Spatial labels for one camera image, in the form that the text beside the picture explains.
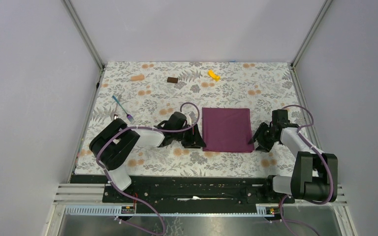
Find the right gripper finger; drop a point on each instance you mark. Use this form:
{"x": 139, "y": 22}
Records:
{"x": 259, "y": 135}
{"x": 264, "y": 146}

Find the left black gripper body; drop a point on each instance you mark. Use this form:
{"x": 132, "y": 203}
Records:
{"x": 179, "y": 136}

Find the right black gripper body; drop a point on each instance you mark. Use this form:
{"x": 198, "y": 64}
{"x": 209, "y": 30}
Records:
{"x": 267, "y": 135}

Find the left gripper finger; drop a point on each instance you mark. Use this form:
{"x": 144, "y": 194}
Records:
{"x": 196, "y": 133}
{"x": 191, "y": 142}

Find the purple cloth napkin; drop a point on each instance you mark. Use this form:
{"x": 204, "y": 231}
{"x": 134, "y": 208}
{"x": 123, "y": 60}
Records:
{"x": 227, "y": 130}

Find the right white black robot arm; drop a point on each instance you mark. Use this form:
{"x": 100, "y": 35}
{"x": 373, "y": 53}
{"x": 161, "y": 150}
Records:
{"x": 315, "y": 173}

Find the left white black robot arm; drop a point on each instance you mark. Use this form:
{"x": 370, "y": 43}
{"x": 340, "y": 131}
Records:
{"x": 114, "y": 143}

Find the brown toy block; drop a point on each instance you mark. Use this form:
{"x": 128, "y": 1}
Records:
{"x": 172, "y": 80}

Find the floral patterned table mat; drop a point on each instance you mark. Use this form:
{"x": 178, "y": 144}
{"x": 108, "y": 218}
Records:
{"x": 260, "y": 87}

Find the yellow toy piece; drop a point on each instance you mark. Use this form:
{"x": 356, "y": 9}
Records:
{"x": 214, "y": 76}

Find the orange toy block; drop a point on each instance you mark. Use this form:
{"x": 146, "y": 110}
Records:
{"x": 139, "y": 77}

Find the right aluminium frame post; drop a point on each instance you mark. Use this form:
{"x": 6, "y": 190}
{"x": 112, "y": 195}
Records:
{"x": 317, "y": 21}

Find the aluminium frame post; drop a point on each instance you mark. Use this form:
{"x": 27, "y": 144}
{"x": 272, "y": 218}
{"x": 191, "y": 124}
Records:
{"x": 83, "y": 33}
{"x": 317, "y": 21}

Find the left aluminium frame post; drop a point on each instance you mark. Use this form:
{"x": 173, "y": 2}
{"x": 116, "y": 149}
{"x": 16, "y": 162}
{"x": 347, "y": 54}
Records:
{"x": 83, "y": 33}

